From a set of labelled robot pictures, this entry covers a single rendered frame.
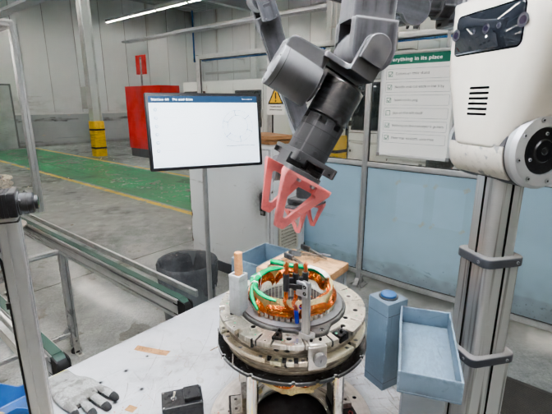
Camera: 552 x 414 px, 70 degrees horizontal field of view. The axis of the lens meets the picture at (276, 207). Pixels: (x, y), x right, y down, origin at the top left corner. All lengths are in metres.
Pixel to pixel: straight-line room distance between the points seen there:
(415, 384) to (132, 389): 0.75
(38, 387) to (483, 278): 0.94
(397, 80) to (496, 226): 2.18
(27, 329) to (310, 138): 0.56
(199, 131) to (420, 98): 1.72
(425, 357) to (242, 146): 1.29
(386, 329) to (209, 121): 1.19
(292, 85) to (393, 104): 2.61
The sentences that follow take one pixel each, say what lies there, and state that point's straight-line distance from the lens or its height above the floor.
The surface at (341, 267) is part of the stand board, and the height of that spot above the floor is 1.07.
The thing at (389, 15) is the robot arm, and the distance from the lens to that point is 0.56.
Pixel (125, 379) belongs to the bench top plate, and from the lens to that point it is 1.28.
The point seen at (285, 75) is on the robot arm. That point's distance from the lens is 0.51.
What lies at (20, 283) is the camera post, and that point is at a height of 1.25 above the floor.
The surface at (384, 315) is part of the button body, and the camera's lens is 1.09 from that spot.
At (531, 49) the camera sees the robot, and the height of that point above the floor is 1.62.
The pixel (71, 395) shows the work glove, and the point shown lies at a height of 0.80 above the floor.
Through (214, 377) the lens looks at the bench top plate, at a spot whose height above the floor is 0.78.
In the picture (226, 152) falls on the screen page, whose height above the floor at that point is 1.30.
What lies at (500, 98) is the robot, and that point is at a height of 1.53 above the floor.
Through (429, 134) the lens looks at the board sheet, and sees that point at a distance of 3.01.
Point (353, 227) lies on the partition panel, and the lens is 3.43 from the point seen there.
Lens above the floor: 1.53
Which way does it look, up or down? 15 degrees down
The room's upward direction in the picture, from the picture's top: straight up
